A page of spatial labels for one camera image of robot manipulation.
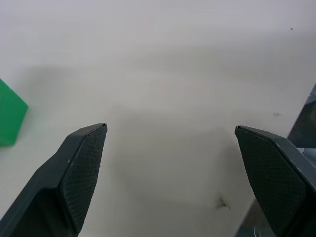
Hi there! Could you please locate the green block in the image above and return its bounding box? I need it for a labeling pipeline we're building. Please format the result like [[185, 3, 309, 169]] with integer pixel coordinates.
[[0, 78, 30, 147]]

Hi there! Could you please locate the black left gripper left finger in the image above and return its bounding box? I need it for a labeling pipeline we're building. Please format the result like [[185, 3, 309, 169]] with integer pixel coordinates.
[[0, 122, 108, 237]]

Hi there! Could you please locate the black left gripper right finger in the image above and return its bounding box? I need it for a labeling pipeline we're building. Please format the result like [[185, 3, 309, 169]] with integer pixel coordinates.
[[234, 125, 316, 237]]

